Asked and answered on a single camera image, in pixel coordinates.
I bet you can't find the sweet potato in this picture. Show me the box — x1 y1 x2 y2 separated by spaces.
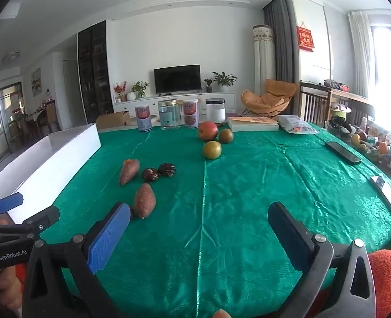
119 159 140 186
133 183 156 219

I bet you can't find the dark water chestnut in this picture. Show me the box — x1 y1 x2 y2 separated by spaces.
142 168 159 182
158 163 176 177

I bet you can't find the yellow-green round fruit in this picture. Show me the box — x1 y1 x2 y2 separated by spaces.
203 141 222 160

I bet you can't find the red apple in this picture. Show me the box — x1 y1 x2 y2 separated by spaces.
198 121 219 142

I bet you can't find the person's left hand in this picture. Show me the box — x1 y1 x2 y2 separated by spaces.
0 266 23 311

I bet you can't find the white rectangular box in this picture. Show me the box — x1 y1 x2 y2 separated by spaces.
0 124 101 223

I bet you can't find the orange fuzzy sleeve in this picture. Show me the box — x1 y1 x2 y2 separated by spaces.
369 250 391 318

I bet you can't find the silver rectangular device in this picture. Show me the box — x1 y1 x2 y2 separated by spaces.
370 176 391 211

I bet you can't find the cardboard box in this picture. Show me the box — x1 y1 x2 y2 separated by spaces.
95 111 130 130

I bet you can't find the black smartphone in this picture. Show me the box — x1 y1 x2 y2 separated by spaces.
325 142 362 165

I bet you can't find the white tv cabinet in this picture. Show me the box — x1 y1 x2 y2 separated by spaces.
112 91 237 115

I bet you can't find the green satin tablecloth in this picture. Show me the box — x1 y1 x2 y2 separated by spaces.
43 127 391 317

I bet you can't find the left red-label tin can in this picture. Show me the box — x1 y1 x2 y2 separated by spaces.
135 104 152 132

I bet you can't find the red-label tin can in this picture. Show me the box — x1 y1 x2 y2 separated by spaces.
183 98 199 129
135 104 152 132

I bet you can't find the red flower vase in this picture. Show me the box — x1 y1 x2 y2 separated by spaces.
114 81 127 103

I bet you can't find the potted green plant left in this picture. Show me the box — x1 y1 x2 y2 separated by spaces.
132 81 149 99

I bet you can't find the potted green plant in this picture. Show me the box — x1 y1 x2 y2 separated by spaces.
212 72 237 92
132 81 149 99

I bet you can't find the white snack bag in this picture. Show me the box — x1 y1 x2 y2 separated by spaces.
277 115 318 135

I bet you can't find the clear glass jar teal label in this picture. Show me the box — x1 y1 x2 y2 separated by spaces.
158 99 180 130

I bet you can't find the dark tall bookshelf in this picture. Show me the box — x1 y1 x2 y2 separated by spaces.
77 21 114 123

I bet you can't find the wooden railing bench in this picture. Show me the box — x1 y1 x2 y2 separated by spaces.
298 81 375 127

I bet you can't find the brownish green round fruit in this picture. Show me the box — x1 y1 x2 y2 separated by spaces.
219 129 234 144

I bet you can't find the right red-label tin can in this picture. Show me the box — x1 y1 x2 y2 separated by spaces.
183 98 199 129

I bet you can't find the black flat television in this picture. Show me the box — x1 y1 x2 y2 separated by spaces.
154 65 201 94

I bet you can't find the orange lounge chair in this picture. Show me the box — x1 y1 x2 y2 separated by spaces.
241 79 298 118

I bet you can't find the white jar black lid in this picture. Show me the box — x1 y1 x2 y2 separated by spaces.
206 98 227 124

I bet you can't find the potted green plant right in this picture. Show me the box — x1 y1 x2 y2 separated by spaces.
212 72 237 92

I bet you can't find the covered standing air conditioner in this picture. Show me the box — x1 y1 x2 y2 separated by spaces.
252 24 276 95

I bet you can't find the grey curtain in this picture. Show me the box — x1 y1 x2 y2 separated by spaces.
263 0 300 115

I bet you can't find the red wall hanging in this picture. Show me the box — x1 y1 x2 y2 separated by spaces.
297 22 315 52

